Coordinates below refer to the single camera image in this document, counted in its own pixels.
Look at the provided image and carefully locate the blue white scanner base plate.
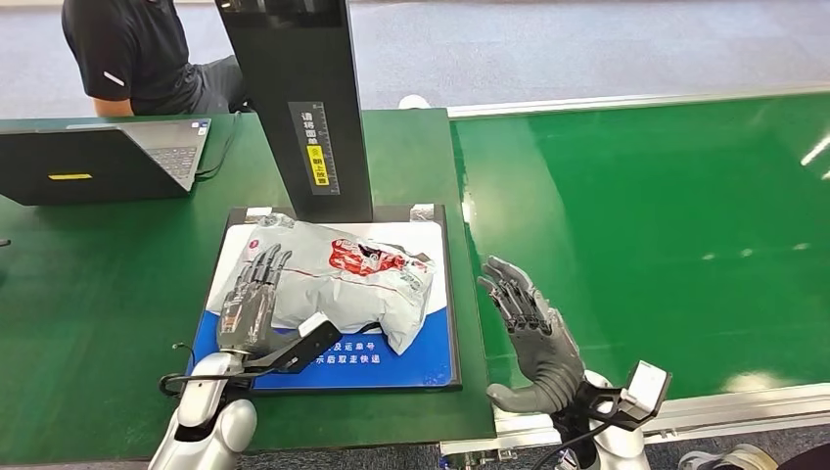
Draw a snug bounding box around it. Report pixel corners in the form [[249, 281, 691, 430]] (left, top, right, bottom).
[[186, 205, 464, 396]]

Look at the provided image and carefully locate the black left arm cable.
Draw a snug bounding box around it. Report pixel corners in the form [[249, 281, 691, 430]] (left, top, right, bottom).
[[158, 342, 277, 399]]

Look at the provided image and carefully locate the white shoe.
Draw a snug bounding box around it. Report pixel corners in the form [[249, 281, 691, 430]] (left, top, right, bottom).
[[676, 444, 781, 470]]

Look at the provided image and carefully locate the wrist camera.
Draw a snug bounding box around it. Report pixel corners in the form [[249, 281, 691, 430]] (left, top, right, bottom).
[[617, 360, 673, 424], [249, 311, 344, 376]]

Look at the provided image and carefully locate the ruler label with yellow sticker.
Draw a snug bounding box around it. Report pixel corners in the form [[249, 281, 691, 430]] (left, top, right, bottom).
[[288, 101, 341, 198]]

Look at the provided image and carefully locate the black laptop cable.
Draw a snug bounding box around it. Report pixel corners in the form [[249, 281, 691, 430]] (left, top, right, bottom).
[[194, 111, 243, 181]]

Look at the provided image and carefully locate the white plastic package red print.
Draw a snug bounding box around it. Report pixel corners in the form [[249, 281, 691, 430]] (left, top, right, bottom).
[[223, 213, 437, 356]]

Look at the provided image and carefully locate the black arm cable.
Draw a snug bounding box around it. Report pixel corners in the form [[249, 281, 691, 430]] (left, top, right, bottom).
[[158, 342, 277, 399], [530, 382, 627, 470]]

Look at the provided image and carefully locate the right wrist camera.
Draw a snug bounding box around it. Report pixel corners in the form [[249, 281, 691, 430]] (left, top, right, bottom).
[[617, 360, 673, 424]]

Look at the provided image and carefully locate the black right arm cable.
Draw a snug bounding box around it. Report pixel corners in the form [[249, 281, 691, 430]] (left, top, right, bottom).
[[530, 382, 627, 470]]

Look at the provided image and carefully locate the person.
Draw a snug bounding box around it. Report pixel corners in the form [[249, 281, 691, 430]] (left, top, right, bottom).
[[61, 0, 253, 118]]

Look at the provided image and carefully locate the green conveyor belt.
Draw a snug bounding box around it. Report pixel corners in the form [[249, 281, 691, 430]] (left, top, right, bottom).
[[450, 92, 830, 400]]

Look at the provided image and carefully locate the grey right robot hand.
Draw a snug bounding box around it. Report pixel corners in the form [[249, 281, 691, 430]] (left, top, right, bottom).
[[478, 255, 588, 416]]

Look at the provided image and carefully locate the black laptop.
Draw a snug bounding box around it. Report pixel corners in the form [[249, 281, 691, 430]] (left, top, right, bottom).
[[0, 117, 212, 208]]

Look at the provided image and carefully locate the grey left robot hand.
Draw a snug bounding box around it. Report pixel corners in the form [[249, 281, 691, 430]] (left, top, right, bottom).
[[216, 243, 297, 358]]

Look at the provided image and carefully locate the black scanner column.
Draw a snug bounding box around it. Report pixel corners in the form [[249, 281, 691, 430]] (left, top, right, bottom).
[[214, 0, 376, 224]]

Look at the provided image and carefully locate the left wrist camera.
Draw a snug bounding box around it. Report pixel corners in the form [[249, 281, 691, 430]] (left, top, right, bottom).
[[249, 311, 344, 376]]

